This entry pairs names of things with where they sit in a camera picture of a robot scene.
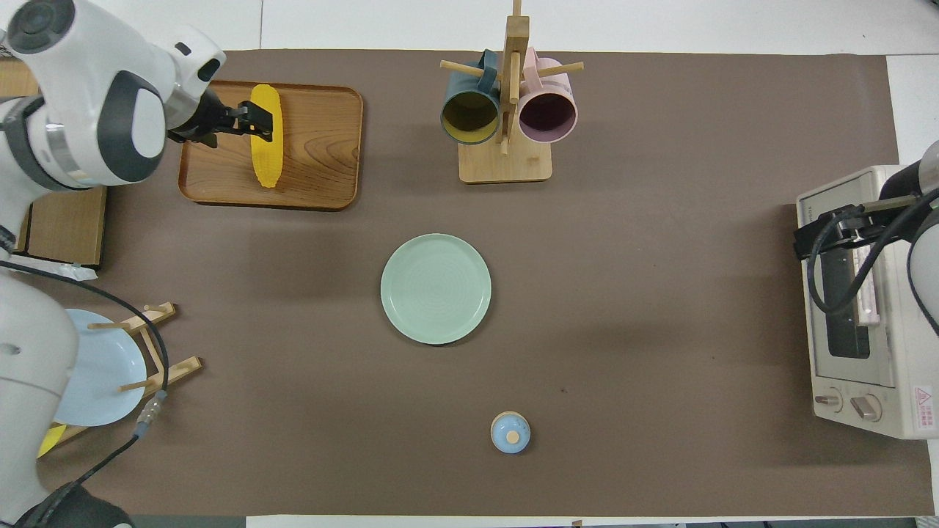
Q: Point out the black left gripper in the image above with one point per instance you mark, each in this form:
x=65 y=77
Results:
x=205 y=117

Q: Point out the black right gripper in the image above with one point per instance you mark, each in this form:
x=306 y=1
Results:
x=899 y=189

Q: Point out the yellow corn cob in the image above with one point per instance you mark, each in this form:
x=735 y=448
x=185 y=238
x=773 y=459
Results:
x=267 y=161

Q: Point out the glass oven door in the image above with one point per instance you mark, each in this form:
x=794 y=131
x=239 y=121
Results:
x=843 y=345

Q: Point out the light green plate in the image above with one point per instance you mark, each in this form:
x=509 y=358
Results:
x=436 y=289

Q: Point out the small oven control knob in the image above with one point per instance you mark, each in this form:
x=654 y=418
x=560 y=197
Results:
x=829 y=400

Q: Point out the large oven control knob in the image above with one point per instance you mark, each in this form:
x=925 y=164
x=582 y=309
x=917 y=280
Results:
x=867 y=408

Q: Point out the beige toaster oven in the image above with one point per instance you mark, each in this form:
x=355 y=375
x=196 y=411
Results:
x=899 y=418

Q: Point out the brown wooden tray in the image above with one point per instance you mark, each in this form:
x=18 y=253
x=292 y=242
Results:
x=315 y=147

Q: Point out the dark teal mug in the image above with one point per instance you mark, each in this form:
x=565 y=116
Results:
x=469 y=117

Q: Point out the brown table mat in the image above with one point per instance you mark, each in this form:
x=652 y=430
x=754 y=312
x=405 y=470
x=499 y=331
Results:
x=623 y=293

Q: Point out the wooden mug tree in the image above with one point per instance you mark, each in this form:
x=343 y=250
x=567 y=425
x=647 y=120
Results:
x=506 y=165

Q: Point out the wooden plate rack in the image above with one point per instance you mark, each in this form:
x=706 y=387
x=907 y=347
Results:
x=158 y=359

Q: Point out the pink mug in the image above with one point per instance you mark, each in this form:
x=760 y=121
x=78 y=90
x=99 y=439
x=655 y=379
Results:
x=546 y=117

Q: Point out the light blue plate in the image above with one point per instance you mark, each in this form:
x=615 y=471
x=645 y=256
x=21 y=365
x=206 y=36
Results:
x=103 y=367

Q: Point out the blue jar with wooden knob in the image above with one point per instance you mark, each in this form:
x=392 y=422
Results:
x=510 y=434

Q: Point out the yellow plate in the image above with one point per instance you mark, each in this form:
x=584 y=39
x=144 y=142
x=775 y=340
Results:
x=51 y=440

